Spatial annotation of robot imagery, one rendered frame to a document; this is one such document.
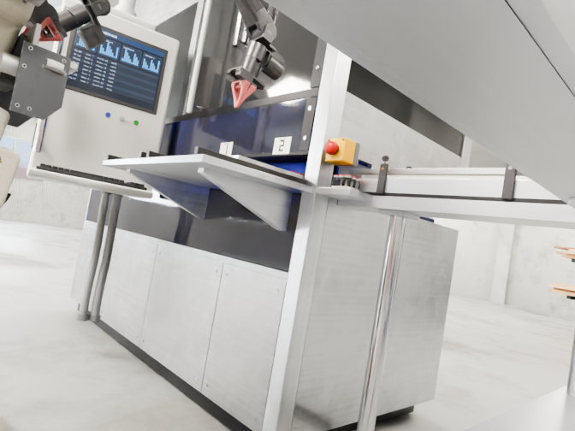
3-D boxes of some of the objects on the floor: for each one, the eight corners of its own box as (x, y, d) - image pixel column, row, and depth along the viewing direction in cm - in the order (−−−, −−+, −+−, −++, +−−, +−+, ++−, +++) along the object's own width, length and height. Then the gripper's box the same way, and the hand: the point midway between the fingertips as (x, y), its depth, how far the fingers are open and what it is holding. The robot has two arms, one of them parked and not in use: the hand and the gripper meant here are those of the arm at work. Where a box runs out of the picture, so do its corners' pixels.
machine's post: (271, 461, 133) (374, -156, 145) (283, 471, 129) (388, -167, 140) (255, 466, 129) (363, -171, 140) (268, 476, 125) (377, -182, 136)
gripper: (257, 73, 131) (241, 117, 128) (233, 53, 124) (216, 99, 121) (272, 68, 126) (256, 115, 123) (247, 48, 119) (229, 97, 116)
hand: (236, 104), depth 122 cm, fingers closed
